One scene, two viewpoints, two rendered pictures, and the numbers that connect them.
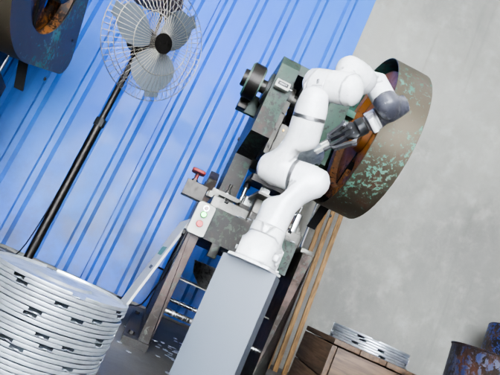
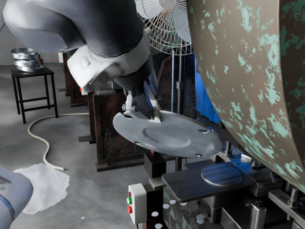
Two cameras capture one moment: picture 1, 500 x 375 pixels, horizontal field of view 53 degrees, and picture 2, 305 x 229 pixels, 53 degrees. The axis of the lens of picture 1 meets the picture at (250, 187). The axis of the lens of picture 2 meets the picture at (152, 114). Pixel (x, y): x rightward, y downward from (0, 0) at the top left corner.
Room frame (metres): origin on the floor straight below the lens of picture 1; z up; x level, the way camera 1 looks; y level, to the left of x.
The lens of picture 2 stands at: (1.88, -0.83, 1.27)
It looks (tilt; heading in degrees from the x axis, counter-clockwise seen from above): 20 degrees down; 77
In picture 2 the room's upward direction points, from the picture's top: straight up
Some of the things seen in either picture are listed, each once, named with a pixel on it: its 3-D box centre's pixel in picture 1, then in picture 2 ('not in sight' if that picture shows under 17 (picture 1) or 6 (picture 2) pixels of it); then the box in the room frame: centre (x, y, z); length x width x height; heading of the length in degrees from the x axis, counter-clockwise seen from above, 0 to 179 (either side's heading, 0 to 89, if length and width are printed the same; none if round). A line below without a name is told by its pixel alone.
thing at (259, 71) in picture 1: (256, 88); not in sight; (2.38, 0.18, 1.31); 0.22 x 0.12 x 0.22; 7
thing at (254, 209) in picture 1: (261, 212); (206, 196); (2.22, -0.09, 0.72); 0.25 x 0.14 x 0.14; 7
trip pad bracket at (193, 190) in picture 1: (189, 202); (154, 176); (2.13, 0.21, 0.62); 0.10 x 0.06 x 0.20; 97
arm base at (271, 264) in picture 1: (260, 244); not in sight; (1.59, -0.11, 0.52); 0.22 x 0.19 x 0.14; 168
